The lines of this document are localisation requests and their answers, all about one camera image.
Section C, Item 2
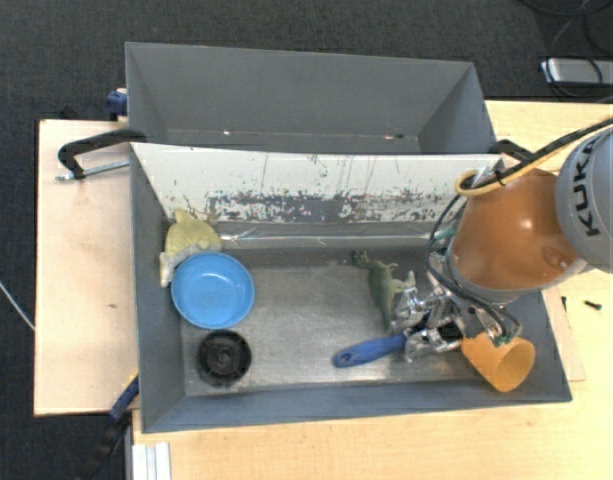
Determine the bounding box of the green toy dinosaur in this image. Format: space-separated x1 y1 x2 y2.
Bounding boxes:
349 249 418 334

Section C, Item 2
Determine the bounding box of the pale yellow cloth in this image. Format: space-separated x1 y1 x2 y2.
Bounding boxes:
158 209 224 289

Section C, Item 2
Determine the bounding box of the orange cup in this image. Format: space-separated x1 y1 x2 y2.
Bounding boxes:
460 331 537 394

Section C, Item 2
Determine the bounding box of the blue bowl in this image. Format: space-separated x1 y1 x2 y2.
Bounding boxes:
170 251 256 331

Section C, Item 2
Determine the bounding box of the blue-handled tool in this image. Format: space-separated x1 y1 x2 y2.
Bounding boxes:
332 333 409 370

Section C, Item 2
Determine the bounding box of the black round disc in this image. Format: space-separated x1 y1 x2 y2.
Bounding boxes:
196 329 253 389

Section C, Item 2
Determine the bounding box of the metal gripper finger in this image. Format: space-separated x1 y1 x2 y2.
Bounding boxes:
402 327 463 364
390 286 440 333

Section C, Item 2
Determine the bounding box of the grey metal bin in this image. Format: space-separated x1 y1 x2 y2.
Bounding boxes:
124 41 573 434

